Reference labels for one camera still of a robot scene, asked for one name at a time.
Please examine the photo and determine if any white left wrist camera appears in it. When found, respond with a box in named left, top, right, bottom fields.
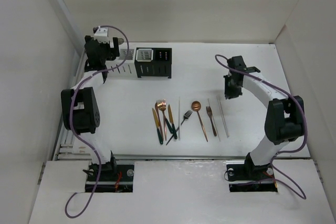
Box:
left=93, top=26, right=110, bottom=44

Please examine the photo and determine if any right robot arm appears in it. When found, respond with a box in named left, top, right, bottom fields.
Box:
left=224, top=56, right=306, bottom=182

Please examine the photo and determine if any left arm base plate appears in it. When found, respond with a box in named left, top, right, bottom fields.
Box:
left=83, top=163, right=134, bottom=193

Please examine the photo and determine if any white insert in black container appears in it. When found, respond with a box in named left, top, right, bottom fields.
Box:
left=135, top=48, right=153, bottom=62

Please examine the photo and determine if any black fork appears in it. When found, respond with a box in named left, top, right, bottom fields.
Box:
left=166, top=110, right=193, bottom=145

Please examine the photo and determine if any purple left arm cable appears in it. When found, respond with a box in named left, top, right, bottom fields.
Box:
left=64, top=26, right=129, bottom=219

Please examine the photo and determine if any small copper fork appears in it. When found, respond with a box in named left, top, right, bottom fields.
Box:
left=206, top=106, right=217, bottom=136

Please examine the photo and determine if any aluminium frame rail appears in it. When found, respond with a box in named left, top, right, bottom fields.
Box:
left=49, top=50, right=85, bottom=161

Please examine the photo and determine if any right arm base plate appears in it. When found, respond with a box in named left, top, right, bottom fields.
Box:
left=226, top=164, right=278, bottom=193

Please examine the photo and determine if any black slotted utensil container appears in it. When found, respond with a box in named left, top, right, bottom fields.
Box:
left=134, top=47, right=172, bottom=79

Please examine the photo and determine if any white slotted utensil container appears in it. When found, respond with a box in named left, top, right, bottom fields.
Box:
left=106, top=48, right=138, bottom=78

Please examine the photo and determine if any copper spoon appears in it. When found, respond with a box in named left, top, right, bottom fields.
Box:
left=191, top=101, right=208, bottom=142

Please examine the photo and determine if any silver spoon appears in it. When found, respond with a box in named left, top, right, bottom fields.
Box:
left=118, top=38, right=124, bottom=45

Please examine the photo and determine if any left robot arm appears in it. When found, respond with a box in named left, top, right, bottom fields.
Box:
left=61, top=36, right=120, bottom=182

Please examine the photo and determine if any gold knife green handle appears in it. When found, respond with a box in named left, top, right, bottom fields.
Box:
left=152, top=108, right=163, bottom=145
left=168, top=105, right=176, bottom=135

